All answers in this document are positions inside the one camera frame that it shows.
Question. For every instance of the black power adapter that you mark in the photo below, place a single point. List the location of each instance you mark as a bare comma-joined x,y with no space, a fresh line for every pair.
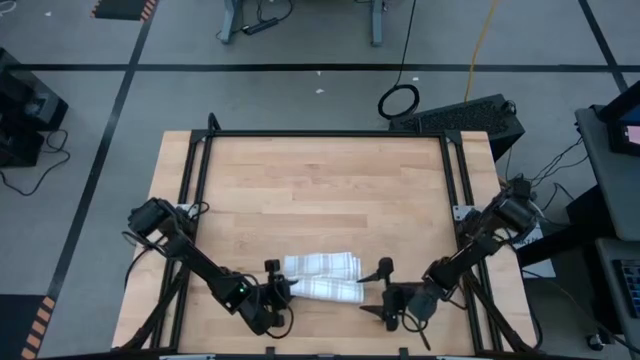
521,186

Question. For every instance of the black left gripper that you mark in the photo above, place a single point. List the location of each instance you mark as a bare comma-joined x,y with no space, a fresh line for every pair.
267,310

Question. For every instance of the black monitor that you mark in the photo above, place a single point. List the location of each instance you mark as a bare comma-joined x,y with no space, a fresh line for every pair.
615,125

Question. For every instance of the white printed box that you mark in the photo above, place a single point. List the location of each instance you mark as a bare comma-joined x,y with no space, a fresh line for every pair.
540,262

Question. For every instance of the grey keyboard desk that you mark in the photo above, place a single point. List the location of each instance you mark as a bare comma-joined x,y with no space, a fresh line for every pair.
607,300

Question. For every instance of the black computer tower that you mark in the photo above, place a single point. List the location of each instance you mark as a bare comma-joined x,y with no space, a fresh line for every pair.
460,117

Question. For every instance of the black aluminium table frame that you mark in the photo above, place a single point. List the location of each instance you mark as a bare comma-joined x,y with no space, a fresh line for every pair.
325,133

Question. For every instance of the black power strip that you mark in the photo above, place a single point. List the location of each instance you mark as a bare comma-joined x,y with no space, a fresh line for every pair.
260,26

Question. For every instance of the grey side desk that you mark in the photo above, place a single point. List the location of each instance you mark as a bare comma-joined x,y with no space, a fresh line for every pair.
615,190

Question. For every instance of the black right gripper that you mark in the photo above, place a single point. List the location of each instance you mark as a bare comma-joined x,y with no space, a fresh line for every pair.
407,300

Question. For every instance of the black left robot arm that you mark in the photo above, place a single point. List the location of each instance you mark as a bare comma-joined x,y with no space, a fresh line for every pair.
200,265

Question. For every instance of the white plaid kitchen towel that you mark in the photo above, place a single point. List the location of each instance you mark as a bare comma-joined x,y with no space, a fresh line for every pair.
325,280

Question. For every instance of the black desk base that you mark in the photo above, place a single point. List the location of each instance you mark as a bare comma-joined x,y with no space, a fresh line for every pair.
575,235

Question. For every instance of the black hazard striped mat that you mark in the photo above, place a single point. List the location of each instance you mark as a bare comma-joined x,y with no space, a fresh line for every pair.
15,325
122,9

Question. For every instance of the black keyboard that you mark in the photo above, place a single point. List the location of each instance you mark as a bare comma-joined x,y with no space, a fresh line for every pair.
630,287

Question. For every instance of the black equipment case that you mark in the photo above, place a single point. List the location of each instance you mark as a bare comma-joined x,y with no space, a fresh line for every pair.
25,100

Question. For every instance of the grey desk leg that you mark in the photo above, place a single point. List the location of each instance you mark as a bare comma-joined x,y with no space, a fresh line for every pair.
377,25
230,22

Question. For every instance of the black caster wheel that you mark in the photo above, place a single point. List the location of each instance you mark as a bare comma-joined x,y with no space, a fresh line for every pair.
595,342

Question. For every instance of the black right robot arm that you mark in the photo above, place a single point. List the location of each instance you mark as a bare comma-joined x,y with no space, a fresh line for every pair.
465,260

